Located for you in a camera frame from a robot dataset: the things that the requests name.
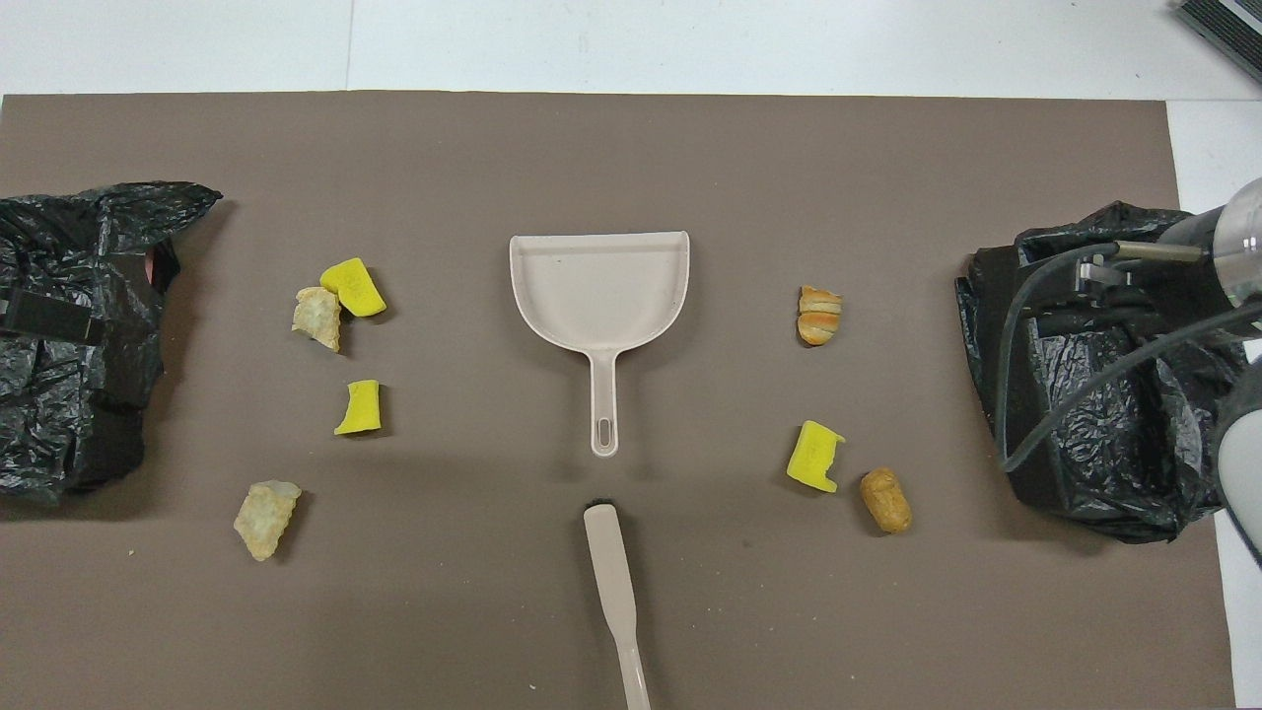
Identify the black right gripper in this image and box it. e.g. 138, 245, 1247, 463
1025, 254, 1219, 341

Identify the short striped croissant piece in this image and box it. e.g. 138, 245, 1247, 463
797, 285, 845, 348

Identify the brown oval bread roll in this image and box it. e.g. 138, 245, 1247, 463
859, 466, 914, 535

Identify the pale crusty bread chunk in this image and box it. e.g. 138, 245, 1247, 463
292, 286, 343, 354

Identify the notched yellow sponge piece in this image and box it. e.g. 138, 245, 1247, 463
786, 420, 847, 494

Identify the long ridged croissant piece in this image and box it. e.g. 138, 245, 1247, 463
233, 479, 303, 563

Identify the large yellow sponge piece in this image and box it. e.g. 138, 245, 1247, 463
319, 257, 388, 320

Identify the small yellow green sponge piece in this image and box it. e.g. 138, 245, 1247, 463
333, 379, 384, 438

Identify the beige plastic dustpan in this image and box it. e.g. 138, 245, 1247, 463
509, 232, 691, 459

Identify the beige hand brush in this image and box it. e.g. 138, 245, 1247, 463
582, 496, 654, 710

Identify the black bag lined bin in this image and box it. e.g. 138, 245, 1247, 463
0, 180, 224, 504
953, 200, 1262, 545

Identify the grey ribbed device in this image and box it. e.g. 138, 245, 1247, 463
1173, 0, 1262, 85

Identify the brown table mat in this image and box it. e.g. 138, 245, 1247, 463
0, 91, 1238, 710

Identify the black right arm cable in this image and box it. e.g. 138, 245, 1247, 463
994, 242, 1262, 472

